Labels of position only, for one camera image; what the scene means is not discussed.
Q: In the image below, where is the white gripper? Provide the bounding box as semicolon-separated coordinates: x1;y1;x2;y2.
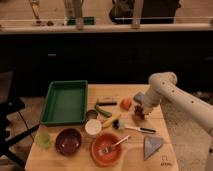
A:
142;89;160;115

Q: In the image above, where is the dark purple grapes bunch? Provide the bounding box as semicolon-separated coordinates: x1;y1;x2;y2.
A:
134;105;145;119

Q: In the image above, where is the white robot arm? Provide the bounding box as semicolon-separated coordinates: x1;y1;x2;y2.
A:
142;72;213;171

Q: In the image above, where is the orange bowl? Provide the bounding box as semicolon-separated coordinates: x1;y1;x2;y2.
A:
91;133;122;167

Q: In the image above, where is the purple bowl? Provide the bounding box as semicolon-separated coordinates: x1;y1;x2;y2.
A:
55;128;82;156

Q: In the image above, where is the blue grey sponge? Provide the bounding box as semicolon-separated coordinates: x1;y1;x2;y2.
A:
133;92;144;104

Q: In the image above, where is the orange toy fruit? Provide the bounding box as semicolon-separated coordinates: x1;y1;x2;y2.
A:
120;98;132;111

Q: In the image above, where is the grey folded cloth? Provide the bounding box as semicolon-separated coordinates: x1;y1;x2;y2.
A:
144;136;164;160

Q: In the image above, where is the green cucumber toy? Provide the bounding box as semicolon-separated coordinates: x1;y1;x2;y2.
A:
95;104;112;118

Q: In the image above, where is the yellow banana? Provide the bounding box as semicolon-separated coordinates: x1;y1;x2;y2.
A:
102;115;120;128

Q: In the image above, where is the small dark metal cup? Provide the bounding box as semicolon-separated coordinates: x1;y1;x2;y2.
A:
86;109;98;120

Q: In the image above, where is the white cup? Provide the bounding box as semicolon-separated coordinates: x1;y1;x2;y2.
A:
85;119;102;136

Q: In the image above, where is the green plastic tray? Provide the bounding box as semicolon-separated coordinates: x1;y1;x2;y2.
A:
40;80;88;126

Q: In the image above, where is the green box on shelf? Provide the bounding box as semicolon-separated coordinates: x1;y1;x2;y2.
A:
67;17;95;25

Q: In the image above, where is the small green cup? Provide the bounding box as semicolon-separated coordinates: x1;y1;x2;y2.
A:
35;132;51;149

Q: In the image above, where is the black chair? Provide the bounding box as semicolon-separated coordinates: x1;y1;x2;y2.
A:
0;70;40;168

